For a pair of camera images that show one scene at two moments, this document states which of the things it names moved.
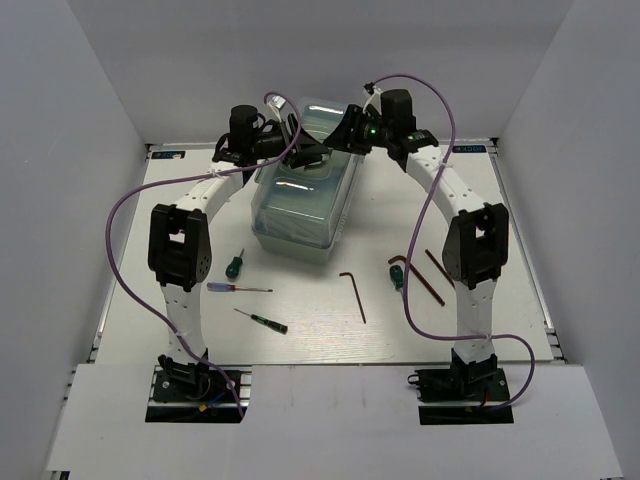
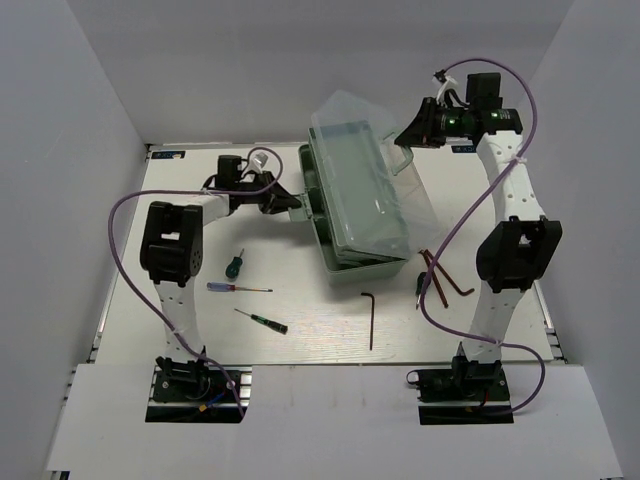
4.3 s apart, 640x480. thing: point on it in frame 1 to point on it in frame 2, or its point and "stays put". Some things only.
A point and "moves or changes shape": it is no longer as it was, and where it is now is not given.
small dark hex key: [360, 303] to [372, 314]
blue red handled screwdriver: [226, 287] stays put
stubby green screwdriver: [232, 268] stays put
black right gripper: [368, 115] to [437, 107]
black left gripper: [306, 151] to [278, 199]
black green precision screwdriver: [266, 322] stays put
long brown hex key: [440, 266] stays put
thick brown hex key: [421, 278] to [434, 276]
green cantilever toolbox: [299, 212] moves or changes shape
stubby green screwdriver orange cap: [397, 277] to [419, 287]
